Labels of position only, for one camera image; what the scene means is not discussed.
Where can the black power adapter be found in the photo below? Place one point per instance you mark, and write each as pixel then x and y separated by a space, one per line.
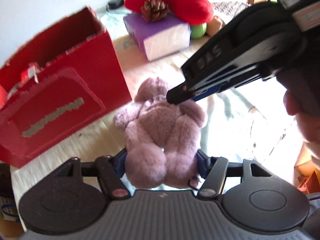
pixel 115 3

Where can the green ball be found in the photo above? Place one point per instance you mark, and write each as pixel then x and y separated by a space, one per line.
pixel 198 30

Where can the purple tissue pack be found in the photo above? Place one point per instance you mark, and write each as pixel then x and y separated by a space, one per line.
pixel 162 42

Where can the pink teddy bear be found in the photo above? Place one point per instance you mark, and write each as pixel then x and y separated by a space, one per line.
pixel 160 130

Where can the person's right hand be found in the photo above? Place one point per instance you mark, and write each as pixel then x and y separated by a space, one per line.
pixel 307 125

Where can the red cardboard box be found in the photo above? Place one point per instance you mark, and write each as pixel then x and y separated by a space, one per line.
pixel 75 92

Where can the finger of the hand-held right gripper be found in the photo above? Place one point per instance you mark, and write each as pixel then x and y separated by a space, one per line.
pixel 180 93

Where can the brown pine cone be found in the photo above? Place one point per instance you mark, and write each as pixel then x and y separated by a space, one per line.
pixel 155 8

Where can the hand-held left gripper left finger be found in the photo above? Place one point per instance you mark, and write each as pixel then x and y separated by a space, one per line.
pixel 121 165

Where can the red plush pillow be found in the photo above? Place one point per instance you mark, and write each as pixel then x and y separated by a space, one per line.
pixel 192 7

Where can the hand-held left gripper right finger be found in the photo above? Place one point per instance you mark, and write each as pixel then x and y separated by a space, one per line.
pixel 203 166

